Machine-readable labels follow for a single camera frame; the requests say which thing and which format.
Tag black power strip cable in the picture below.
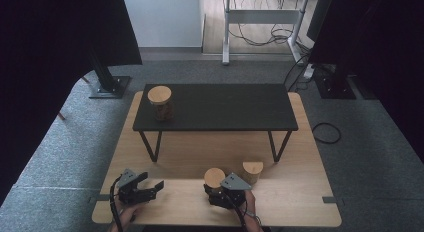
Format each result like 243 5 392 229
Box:
283 53 313 93

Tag person's left hand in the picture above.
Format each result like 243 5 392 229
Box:
109 205 144 232

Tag tangle of black desk cables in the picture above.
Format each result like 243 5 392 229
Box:
229 0 311 48

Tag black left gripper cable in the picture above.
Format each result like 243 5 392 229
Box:
109 174 124 232

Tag black stand with base plate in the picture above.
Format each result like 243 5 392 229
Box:
88 51 132 100
313 63 358 100

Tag large dark curtain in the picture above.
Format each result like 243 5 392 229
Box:
307 0 424 164
0 0 143 206

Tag white power strip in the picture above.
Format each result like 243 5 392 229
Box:
303 63 316 81

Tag looped black floor cable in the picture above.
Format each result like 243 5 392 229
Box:
311 121 342 145

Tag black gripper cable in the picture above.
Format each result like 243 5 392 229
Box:
109 174 124 232
225 194 249 232

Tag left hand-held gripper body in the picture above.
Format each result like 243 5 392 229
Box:
117 168 157 206

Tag person's right hand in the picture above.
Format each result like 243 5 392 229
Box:
240 191 257 217

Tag glass jar pale contents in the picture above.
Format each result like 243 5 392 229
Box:
241 161 264 186

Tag glass jar beige beans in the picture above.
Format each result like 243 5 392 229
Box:
203 167 227 193

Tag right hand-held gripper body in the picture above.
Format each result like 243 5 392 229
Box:
204 172 253 210

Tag grey metal desk frame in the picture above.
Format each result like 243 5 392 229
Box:
214 0 334 66

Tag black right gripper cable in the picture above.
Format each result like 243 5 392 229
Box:
225 194 249 232

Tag black shelf with metal legs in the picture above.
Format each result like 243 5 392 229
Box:
132 83 299 164

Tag glass jar brown contents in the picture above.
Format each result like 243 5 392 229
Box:
147 85 175 122

